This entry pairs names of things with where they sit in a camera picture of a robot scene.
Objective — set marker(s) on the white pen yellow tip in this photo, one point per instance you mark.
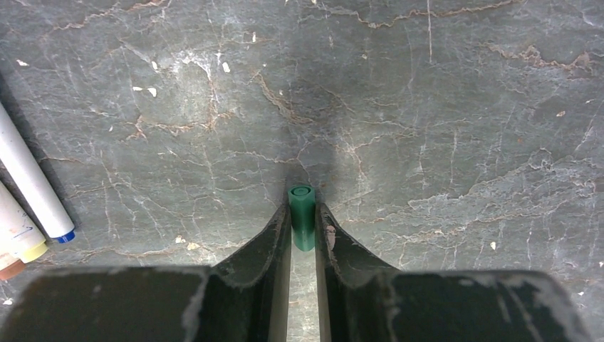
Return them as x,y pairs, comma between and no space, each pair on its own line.
19,234

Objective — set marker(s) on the green pen cap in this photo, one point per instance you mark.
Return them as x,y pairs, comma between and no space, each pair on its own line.
302,203

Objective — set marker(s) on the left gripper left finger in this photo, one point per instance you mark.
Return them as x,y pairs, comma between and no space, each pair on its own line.
242,298

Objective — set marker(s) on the white pen blue end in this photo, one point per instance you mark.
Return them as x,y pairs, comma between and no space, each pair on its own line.
33,184

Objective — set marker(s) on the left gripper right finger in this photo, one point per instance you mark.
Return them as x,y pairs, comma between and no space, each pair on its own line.
363,298

